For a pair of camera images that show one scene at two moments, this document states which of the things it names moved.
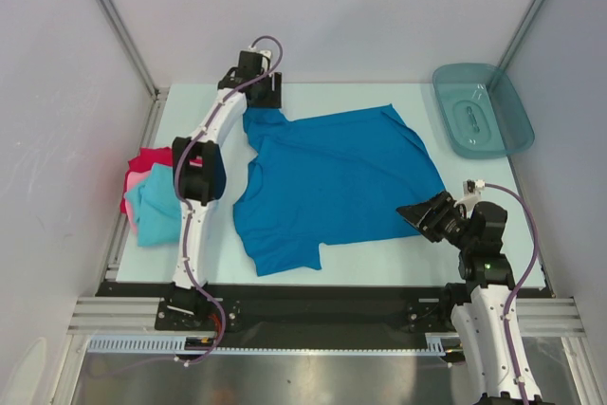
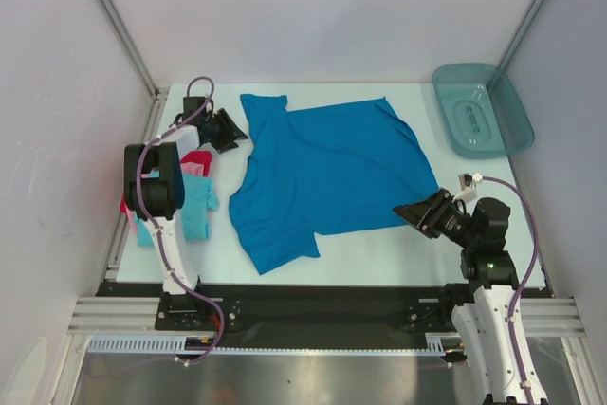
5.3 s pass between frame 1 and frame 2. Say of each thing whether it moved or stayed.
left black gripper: moved
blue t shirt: stayed
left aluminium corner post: stayed
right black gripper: stayed
